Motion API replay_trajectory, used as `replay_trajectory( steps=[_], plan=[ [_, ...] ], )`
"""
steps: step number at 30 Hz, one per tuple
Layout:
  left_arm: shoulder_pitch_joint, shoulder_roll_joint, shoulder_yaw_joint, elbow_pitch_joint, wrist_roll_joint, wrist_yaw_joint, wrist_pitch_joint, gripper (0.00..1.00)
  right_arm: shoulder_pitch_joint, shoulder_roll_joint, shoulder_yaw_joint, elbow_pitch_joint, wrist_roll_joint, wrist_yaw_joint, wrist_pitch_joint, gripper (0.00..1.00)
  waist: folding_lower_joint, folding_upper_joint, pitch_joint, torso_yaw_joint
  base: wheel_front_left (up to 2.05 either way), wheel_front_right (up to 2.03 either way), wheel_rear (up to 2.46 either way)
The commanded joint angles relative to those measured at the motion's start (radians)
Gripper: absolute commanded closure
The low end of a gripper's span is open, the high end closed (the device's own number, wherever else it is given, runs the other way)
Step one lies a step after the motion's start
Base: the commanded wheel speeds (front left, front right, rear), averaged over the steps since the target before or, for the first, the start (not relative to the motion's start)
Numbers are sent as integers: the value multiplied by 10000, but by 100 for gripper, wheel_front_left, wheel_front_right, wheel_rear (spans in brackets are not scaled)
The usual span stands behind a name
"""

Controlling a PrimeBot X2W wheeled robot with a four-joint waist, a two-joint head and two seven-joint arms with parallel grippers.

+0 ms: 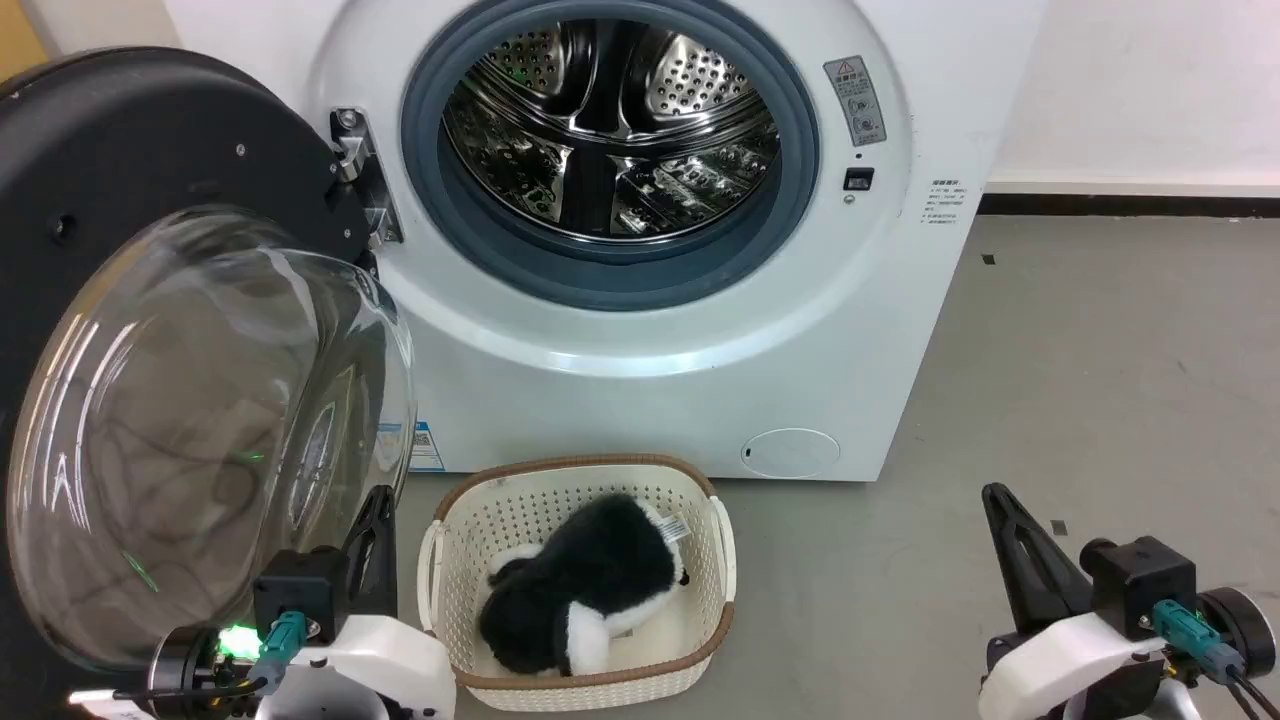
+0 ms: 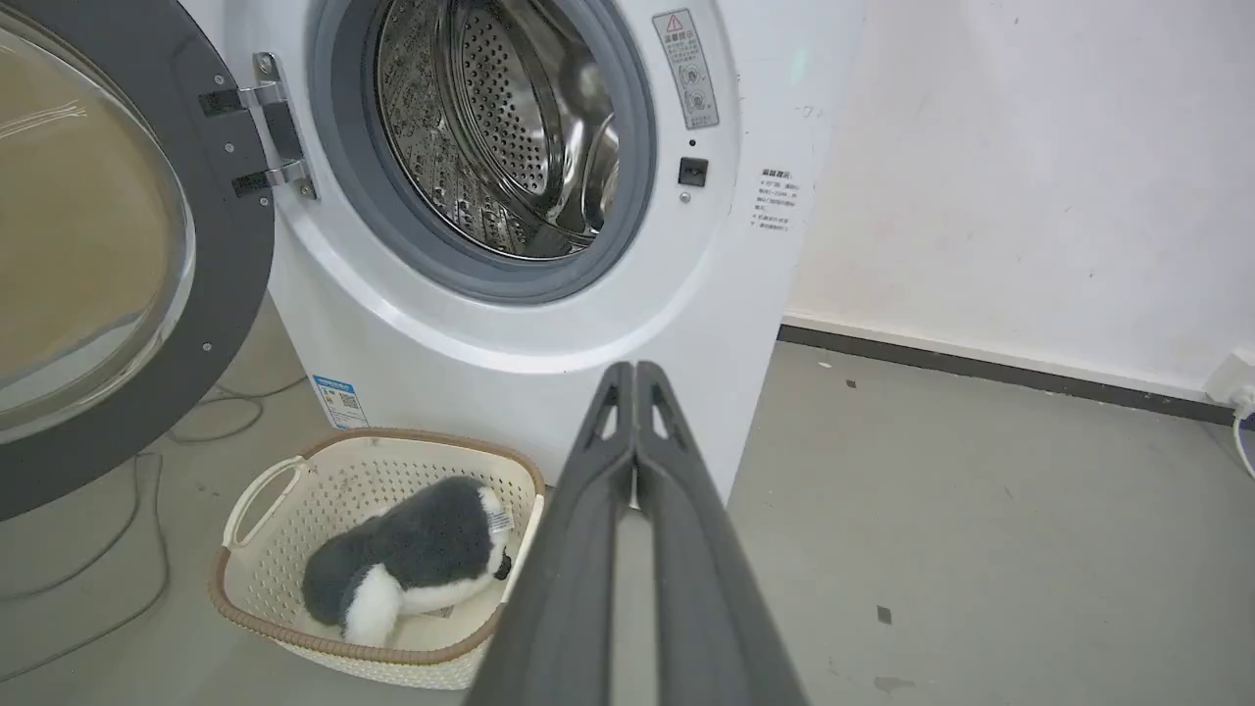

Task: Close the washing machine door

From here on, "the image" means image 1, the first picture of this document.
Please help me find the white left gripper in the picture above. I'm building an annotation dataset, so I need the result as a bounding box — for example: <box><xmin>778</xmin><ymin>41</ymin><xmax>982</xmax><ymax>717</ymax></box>
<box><xmin>255</xmin><ymin>487</ymin><xmax>457</xmax><ymax>720</ymax></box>

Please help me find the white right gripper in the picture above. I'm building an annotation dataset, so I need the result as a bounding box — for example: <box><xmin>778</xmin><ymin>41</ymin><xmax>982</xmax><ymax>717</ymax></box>
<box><xmin>978</xmin><ymin>483</ymin><xmax>1176</xmax><ymax>720</ymax></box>

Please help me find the white front-load washing machine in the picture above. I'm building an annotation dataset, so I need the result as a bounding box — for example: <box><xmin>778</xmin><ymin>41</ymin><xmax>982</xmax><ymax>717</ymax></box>
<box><xmin>165</xmin><ymin>0</ymin><xmax>1046</xmax><ymax>483</ymax></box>

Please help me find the metal door hinge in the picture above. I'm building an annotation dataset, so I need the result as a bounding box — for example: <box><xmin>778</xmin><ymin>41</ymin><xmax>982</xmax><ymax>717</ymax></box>
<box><xmin>330</xmin><ymin>107</ymin><xmax>404</xmax><ymax>249</ymax></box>

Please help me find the black door with glass bowl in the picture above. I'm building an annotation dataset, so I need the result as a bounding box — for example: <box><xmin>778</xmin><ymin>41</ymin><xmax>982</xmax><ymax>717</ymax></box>
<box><xmin>0</xmin><ymin>45</ymin><xmax>419</xmax><ymax>720</ymax></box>

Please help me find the blue and white energy label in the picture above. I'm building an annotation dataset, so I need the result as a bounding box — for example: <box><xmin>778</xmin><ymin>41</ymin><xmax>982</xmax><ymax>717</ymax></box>
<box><xmin>375</xmin><ymin>420</ymin><xmax>446</xmax><ymax>474</ymax></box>

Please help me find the cream basket with brown rim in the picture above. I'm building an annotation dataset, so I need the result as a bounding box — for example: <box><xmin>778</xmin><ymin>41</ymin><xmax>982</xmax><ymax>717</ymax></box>
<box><xmin>417</xmin><ymin>453</ymin><xmax>738</xmax><ymax>713</ymax></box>

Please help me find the black and white plush toy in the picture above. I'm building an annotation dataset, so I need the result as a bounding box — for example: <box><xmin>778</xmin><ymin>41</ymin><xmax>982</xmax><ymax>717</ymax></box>
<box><xmin>478</xmin><ymin>492</ymin><xmax>691</xmax><ymax>678</ymax></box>

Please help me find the round white filter cover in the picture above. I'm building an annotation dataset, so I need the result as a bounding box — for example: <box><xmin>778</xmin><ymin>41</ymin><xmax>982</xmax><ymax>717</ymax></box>
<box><xmin>741</xmin><ymin>428</ymin><xmax>841</xmax><ymax>479</ymax></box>

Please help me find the stainless steel perforated drum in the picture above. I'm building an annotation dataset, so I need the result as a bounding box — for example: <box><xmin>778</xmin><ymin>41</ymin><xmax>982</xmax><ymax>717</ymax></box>
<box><xmin>440</xmin><ymin>18</ymin><xmax>783</xmax><ymax>246</ymax></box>

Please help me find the grey warning sticker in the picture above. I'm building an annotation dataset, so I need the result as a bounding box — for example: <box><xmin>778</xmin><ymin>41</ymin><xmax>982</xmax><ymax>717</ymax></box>
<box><xmin>823</xmin><ymin>55</ymin><xmax>889</xmax><ymax>149</ymax></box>

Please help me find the left cable with teal connector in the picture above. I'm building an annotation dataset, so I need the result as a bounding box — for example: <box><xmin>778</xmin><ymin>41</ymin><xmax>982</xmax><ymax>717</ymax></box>
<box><xmin>70</xmin><ymin>612</ymin><xmax>306</xmax><ymax>701</ymax></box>

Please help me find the cable with teal connector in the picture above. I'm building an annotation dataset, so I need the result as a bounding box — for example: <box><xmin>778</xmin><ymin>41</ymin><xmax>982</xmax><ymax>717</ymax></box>
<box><xmin>1152</xmin><ymin>600</ymin><xmax>1280</xmax><ymax>720</ymax></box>
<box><xmin>70</xmin><ymin>612</ymin><xmax>306</xmax><ymax>701</ymax></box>

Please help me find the right cable with teal connector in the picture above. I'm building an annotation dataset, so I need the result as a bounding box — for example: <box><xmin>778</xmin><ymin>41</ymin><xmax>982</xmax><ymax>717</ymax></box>
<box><xmin>1152</xmin><ymin>600</ymin><xmax>1280</xmax><ymax>720</ymax></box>

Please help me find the black wall baseboard strip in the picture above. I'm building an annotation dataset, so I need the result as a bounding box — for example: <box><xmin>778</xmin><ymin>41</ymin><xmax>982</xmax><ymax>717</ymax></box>
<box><xmin>977</xmin><ymin>192</ymin><xmax>1280</xmax><ymax>218</ymax></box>

